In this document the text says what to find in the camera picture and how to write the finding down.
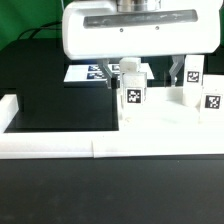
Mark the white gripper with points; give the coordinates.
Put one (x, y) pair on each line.
(98, 29)

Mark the white square table top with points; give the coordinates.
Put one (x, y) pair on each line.
(163, 107)

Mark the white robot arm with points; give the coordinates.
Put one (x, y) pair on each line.
(138, 4)

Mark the white sheet with fiducial markers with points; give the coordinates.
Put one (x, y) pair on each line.
(92, 72)

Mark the white U-shaped obstacle fence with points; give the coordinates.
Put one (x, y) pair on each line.
(149, 141)

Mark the black cable thick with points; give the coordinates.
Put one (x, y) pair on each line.
(56, 25)

